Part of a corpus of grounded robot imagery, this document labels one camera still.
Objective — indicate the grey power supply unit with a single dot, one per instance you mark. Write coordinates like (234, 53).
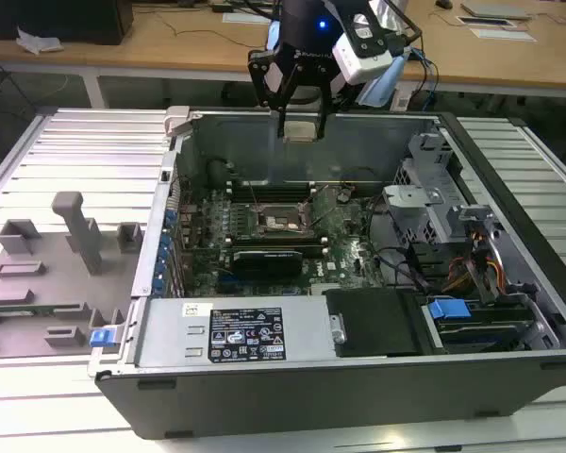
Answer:
(170, 330)

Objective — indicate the black computer mouse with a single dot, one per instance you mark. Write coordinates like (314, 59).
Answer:
(444, 4)

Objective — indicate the metal drive cage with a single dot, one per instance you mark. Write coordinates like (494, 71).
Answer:
(415, 198)

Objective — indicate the installed black RAM modules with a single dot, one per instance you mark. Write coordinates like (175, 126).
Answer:
(269, 190)
(273, 246)

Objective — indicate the black open PC case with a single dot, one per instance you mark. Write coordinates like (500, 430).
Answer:
(311, 401)

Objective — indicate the blue plastic latch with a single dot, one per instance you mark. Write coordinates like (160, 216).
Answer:
(99, 338)

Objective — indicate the paper with dark rectangle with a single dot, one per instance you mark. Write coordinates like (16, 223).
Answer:
(486, 21)

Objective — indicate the green RAM stick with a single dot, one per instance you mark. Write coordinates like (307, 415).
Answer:
(23, 311)

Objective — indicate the black graphics card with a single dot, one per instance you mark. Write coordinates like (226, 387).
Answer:
(264, 264)

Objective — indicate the green motherboard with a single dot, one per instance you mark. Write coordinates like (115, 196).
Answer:
(339, 245)

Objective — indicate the hard disk with blue carrier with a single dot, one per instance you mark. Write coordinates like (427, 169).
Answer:
(445, 309)

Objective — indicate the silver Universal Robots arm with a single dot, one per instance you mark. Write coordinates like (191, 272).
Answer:
(274, 35)

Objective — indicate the pale blue teach pendant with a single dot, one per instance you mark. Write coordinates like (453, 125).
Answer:
(382, 85)

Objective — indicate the grey case release latch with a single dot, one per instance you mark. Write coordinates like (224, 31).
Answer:
(179, 120)

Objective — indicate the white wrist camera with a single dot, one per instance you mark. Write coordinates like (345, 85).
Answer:
(363, 61)

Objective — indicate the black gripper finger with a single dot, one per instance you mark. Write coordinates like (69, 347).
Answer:
(264, 80)
(329, 94)

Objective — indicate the grey parts rack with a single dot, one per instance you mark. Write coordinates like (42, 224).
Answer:
(52, 264)

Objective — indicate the CPU socket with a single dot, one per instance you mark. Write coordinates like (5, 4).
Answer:
(280, 224)

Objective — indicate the crumpled white paper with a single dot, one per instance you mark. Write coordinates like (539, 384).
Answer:
(38, 42)

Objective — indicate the silver CPU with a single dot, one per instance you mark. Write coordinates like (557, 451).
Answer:
(302, 131)

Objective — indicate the black monitor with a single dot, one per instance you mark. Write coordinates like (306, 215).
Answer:
(75, 19)

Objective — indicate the black power adapter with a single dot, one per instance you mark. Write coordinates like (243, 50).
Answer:
(222, 8)

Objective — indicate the blue slot retention clip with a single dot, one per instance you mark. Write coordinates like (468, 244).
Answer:
(170, 218)
(157, 284)
(165, 241)
(160, 270)
(162, 256)

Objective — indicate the wooden desk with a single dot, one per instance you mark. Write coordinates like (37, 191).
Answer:
(122, 56)

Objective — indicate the grey laptop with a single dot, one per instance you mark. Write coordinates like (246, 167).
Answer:
(495, 10)

